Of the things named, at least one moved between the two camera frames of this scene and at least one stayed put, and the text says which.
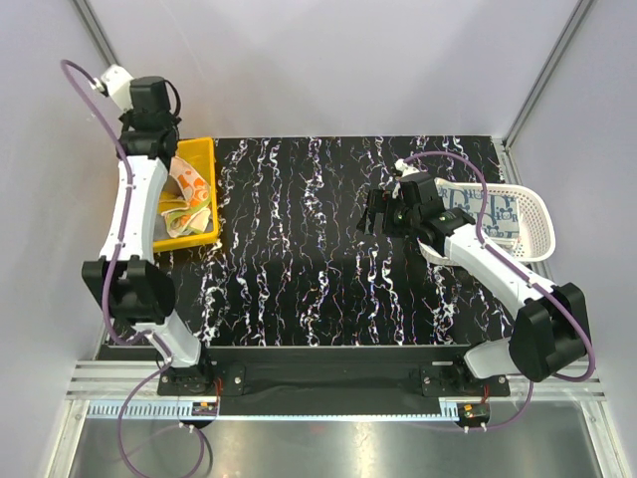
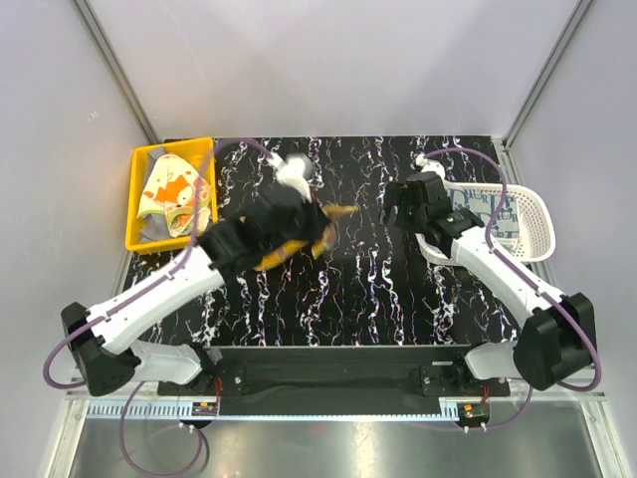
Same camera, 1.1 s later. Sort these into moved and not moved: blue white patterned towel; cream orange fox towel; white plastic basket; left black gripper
Moved: left black gripper
Not moved: cream orange fox towel; white plastic basket; blue white patterned towel
